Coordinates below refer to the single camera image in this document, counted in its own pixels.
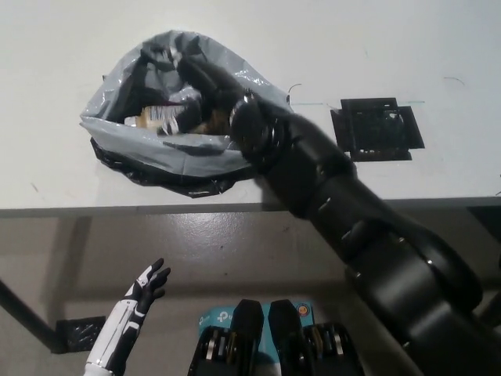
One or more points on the teal router box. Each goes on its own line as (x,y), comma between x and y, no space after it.
(215,315)

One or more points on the black tape square marker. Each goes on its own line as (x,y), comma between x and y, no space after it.
(375,129)

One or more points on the grey plastic bag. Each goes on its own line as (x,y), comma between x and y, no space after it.
(156,145)

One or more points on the black table leg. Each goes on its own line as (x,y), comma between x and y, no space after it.
(27,309)

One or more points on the beige protein shake bottle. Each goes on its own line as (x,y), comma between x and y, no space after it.
(160,113)

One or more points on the black floor tape patch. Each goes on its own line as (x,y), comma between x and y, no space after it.
(78,333)

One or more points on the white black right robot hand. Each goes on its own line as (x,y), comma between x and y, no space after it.
(211,86)

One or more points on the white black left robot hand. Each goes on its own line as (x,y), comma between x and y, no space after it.
(125,321)

